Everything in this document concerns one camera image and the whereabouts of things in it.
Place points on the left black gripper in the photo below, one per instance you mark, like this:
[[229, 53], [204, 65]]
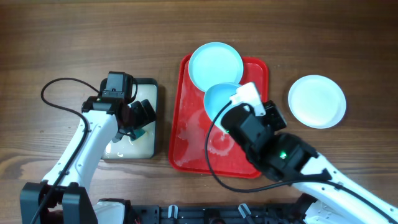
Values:
[[142, 118]]

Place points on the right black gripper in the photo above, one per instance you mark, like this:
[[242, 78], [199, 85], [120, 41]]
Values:
[[272, 111]]

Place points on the green yellow sponge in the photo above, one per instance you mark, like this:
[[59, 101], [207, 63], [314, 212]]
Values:
[[136, 134]]

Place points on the light blue plate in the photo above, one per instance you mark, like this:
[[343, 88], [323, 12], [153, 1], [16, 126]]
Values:
[[217, 96]]

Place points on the pale green plate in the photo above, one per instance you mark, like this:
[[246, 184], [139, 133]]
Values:
[[214, 63]]

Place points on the white plate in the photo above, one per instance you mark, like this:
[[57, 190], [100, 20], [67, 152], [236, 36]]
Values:
[[317, 101]]

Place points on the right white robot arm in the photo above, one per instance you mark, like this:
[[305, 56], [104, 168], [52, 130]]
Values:
[[288, 160]]

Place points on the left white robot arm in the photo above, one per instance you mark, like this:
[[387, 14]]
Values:
[[62, 195]]

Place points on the black tray with soapy water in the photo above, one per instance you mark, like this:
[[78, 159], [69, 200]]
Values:
[[144, 147]]

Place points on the red plastic tray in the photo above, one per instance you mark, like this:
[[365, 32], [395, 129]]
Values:
[[197, 145]]

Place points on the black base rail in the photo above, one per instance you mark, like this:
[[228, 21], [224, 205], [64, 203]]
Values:
[[235, 214]]

